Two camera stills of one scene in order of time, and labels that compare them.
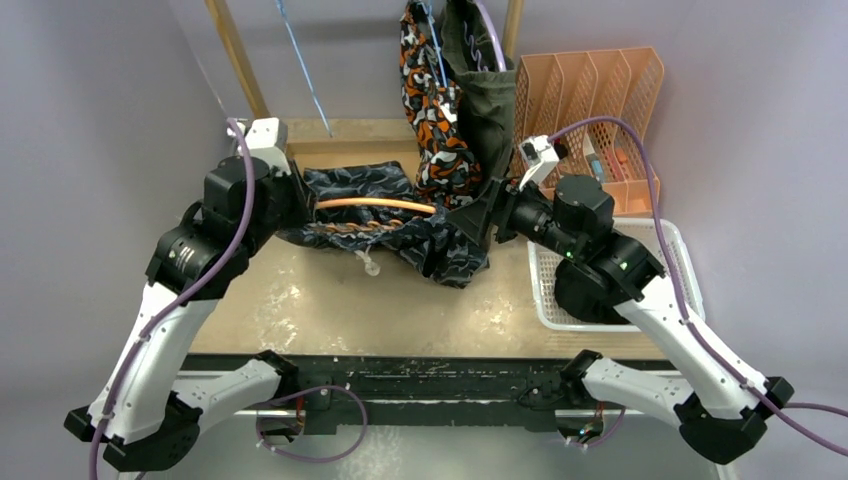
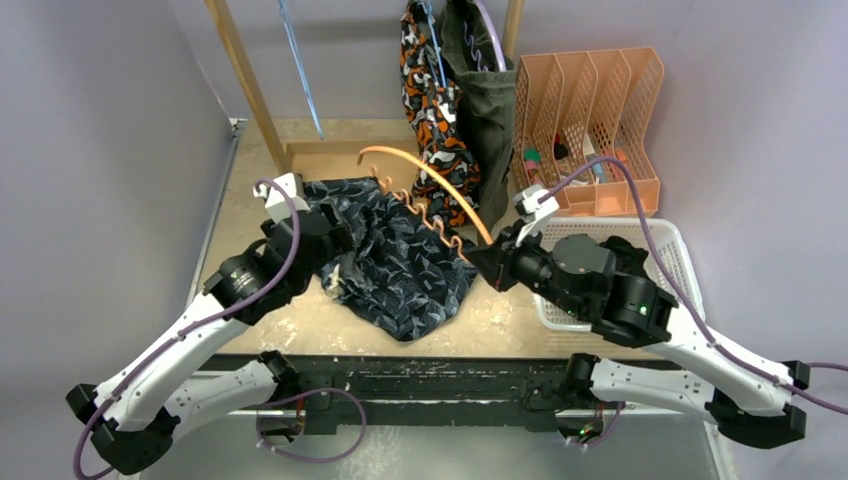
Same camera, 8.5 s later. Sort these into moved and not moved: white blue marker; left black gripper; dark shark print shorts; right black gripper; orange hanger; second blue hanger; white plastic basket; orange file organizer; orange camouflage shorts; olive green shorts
Moved: left black gripper; orange hanger; right black gripper; dark shark print shorts
Not moved: orange camouflage shorts; white blue marker; white plastic basket; orange file organizer; second blue hanger; olive green shorts
